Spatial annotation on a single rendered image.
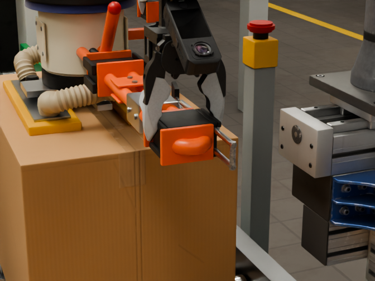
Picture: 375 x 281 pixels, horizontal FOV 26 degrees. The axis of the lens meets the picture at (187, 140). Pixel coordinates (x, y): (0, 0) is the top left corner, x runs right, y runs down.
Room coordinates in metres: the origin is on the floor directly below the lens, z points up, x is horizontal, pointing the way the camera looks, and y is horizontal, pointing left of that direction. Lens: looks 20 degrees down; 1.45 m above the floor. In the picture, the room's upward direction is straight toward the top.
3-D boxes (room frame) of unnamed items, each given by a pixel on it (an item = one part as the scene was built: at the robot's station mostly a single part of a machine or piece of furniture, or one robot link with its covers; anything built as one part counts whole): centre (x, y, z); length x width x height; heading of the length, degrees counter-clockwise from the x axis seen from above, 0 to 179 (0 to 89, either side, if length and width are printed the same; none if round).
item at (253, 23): (2.01, -0.18, 1.02); 0.07 x 0.07 x 0.04
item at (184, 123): (1.05, 0.01, 1.08); 0.08 x 0.07 x 0.05; 20
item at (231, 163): (1.12, -0.02, 1.08); 0.31 x 0.03 x 0.05; 20
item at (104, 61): (1.38, 0.13, 1.08); 0.10 x 0.08 x 0.06; 110
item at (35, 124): (1.58, 0.30, 0.97); 0.34 x 0.10 x 0.05; 20
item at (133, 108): (1.18, 0.05, 1.07); 0.07 x 0.07 x 0.04; 20
